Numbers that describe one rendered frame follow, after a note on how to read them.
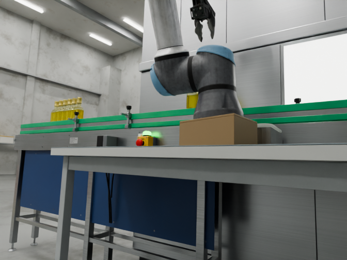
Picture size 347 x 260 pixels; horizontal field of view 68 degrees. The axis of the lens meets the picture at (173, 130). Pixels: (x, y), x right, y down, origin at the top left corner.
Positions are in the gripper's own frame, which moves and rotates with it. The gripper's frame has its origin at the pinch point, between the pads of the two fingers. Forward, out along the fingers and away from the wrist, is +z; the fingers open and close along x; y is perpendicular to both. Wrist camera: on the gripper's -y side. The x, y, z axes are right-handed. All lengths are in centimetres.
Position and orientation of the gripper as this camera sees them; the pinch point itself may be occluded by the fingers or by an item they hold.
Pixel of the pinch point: (206, 37)
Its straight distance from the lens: 133.3
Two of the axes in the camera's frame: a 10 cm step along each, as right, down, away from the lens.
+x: 8.5, -0.7, -5.3
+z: 1.6, 9.8, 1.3
